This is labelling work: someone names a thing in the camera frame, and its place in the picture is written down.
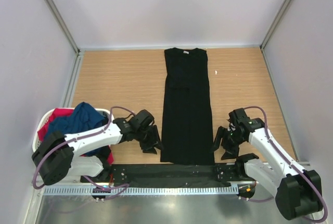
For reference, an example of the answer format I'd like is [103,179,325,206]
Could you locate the black t shirt blue logo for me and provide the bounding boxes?
[160,47,215,166]

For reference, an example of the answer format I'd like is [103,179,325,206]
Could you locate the pink t shirt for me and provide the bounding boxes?
[37,107,115,166]

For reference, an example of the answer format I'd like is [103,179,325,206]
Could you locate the slotted cable duct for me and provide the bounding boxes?
[43,184,238,196]

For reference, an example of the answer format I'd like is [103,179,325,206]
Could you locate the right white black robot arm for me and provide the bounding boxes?
[211,108,328,223]

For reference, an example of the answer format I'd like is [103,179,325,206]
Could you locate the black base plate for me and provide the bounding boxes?
[91,163,253,188]

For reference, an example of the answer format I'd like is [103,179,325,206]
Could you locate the aluminium frame post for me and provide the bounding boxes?
[260,0,293,52]
[44,0,80,55]

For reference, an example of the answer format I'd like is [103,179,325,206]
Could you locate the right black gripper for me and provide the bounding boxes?
[209,126,246,160]

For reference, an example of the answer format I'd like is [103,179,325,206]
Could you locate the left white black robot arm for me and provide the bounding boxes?
[32,109,163,189]

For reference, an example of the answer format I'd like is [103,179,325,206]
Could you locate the left aluminium frame post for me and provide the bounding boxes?
[44,0,80,55]

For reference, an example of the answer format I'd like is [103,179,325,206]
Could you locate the white laundry basket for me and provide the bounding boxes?
[31,107,113,158]

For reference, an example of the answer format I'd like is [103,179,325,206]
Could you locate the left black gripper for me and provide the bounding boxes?
[135,125,164,154]

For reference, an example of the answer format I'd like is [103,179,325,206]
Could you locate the right aluminium frame post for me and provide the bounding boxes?
[260,0,293,52]

